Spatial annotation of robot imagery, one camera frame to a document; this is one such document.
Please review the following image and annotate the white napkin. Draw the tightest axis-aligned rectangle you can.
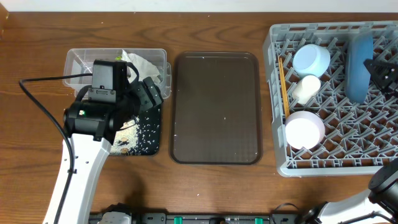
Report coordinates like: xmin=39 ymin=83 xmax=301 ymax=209
xmin=121 ymin=50 xmax=161 ymax=84

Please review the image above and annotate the white rice pile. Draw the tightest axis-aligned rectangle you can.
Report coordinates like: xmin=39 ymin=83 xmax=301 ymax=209
xmin=109 ymin=107 xmax=161 ymax=156

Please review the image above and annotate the pink bowl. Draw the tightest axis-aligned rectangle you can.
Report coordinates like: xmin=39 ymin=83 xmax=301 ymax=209
xmin=285 ymin=111 xmax=325 ymax=149

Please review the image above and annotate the cream cup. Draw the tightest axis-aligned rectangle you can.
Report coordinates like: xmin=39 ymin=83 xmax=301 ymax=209
xmin=292 ymin=75 xmax=321 ymax=105

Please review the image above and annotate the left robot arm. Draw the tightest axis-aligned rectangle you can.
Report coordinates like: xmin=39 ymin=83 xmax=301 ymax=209
xmin=44 ymin=77 xmax=163 ymax=223

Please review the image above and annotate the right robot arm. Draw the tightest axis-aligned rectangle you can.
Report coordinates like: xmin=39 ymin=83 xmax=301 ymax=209
xmin=295 ymin=59 xmax=397 ymax=223

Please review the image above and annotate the dark blue plate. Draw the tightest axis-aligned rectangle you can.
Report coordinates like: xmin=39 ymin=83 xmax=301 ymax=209
xmin=345 ymin=32 xmax=373 ymax=104

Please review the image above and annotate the black rectangular tray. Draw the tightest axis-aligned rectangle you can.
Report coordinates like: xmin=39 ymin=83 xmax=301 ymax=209
xmin=108 ymin=104 xmax=162 ymax=157

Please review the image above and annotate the clear plastic waste bin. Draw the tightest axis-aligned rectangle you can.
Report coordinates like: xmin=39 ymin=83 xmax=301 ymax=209
xmin=64 ymin=48 xmax=172 ymax=99

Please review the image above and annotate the grey dishwasher rack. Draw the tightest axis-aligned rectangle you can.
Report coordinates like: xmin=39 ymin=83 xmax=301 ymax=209
xmin=262 ymin=21 xmax=397 ymax=177

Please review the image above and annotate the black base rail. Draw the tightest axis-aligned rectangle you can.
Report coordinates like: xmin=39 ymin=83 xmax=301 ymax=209
xmin=88 ymin=212 xmax=305 ymax=224

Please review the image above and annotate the brown serving tray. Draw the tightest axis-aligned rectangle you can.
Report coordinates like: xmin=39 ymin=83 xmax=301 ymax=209
xmin=170 ymin=52 xmax=262 ymax=165

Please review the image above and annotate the light blue bowl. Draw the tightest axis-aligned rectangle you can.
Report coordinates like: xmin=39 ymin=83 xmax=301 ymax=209
xmin=292 ymin=44 xmax=331 ymax=79

